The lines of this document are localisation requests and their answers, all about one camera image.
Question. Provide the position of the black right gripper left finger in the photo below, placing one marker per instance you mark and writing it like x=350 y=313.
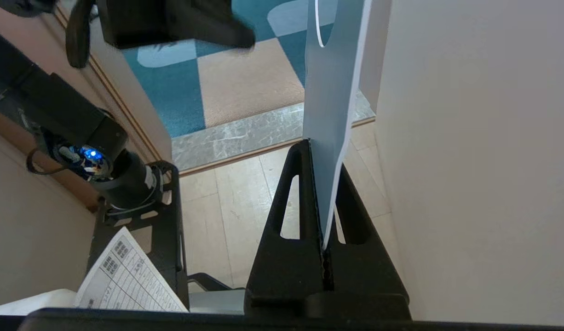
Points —
x=286 y=276

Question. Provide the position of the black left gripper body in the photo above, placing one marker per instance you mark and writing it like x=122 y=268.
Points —
x=130 y=23

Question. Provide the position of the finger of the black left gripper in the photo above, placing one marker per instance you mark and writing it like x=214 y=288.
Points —
x=208 y=25

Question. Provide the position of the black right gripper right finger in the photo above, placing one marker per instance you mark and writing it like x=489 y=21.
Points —
x=365 y=276

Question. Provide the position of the grey-blue do-not-disturb door sign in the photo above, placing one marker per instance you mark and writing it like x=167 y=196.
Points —
x=330 y=115

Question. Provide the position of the beige wooden door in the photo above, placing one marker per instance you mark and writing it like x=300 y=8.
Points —
x=470 y=161

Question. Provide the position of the grey marble threshold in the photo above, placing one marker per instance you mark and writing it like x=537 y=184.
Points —
x=263 y=133

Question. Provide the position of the printed paper sheet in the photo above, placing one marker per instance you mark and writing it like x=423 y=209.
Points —
x=125 y=280

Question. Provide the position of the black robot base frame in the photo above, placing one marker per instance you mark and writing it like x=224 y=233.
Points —
x=169 y=230

